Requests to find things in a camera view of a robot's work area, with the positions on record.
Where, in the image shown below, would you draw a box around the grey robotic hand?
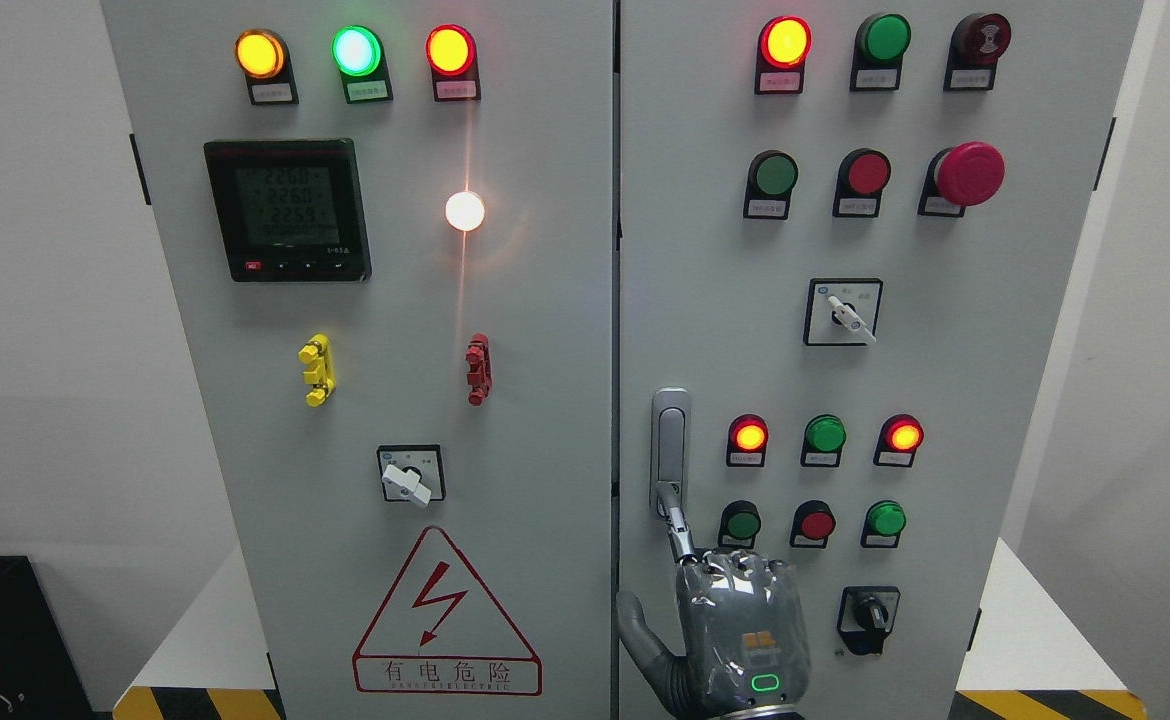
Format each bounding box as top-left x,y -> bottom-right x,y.
614,484 -> 812,719

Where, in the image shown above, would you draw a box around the silver door handle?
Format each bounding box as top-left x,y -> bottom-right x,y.
649,388 -> 691,520

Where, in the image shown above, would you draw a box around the grey right cabinet door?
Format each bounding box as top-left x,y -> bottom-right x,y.
617,1 -> 1143,719

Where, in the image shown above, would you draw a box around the grey cabinet door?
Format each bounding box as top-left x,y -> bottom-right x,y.
617,1 -> 1143,719
102,1 -> 614,719

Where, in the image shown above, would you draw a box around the grey left cabinet door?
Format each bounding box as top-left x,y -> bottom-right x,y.
102,1 -> 614,719

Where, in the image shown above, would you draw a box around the red lit light right door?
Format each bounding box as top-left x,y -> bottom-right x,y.
753,15 -> 812,96

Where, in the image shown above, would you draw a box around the green push button lower left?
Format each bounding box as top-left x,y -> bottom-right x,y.
716,498 -> 762,550

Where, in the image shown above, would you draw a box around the green push button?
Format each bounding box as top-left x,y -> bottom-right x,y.
716,498 -> 762,550
849,13 -> 911,94

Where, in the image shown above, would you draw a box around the red push button lower middle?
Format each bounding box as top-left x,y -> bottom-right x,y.
789,500 -> 837,550

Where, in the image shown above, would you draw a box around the green light button lower right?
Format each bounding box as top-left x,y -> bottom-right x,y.
860,500 -> 908,550

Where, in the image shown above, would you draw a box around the red lit light lower left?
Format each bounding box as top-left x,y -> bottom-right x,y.
725,414 -> 769,468

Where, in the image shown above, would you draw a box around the green light lower middle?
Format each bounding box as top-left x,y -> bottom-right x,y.
800,414 -> 847,468

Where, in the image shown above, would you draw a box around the red lit light lower right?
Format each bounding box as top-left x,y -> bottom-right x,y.
873,413 -> 925,468

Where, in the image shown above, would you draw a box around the white platform with hazard stripes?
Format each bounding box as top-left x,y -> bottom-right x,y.
110,543 -> 1148,719

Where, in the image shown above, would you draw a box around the red electric hazard warning sign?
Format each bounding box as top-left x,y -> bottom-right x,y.
352,527 -> 543,697

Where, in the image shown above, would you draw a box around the green push button second row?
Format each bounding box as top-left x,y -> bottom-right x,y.
742,150 -> 799,222

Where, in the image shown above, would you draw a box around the red push button second row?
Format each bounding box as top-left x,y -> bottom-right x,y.
831,149 -> 892,218

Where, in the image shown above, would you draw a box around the white lit indicator light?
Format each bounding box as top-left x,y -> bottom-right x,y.
443,190 -> 486,233

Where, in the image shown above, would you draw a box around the red emergency stop mushroom button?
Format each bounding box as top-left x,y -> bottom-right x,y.
917,140 -> 1006,218

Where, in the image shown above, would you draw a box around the green push button top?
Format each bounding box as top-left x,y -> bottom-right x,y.
849,13 -> 911,94

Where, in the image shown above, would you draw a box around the black digital power meter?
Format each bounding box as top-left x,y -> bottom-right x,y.
204,138 -> 371,283

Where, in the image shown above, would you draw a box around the red lit indicator light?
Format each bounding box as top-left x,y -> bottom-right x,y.
425,23 -> 481,102

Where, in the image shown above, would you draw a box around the green lit indicator light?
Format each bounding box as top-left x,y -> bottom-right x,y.
332,26 -> 394,104

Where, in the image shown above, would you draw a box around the black box lower left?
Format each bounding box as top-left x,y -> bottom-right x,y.
0,556 -> 92,719

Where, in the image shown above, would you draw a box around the amber indicator light top left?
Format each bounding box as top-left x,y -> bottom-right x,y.
234,28 -> 300,107

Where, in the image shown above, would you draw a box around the black knob selector switch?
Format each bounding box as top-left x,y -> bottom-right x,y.
837,585 -> 901,656

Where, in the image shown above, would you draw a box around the white-lever selector switch upper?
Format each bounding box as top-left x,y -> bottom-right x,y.
804,277 -> 885,347

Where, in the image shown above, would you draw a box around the left door selector switch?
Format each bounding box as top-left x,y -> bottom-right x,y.
376,445 -> 447,509

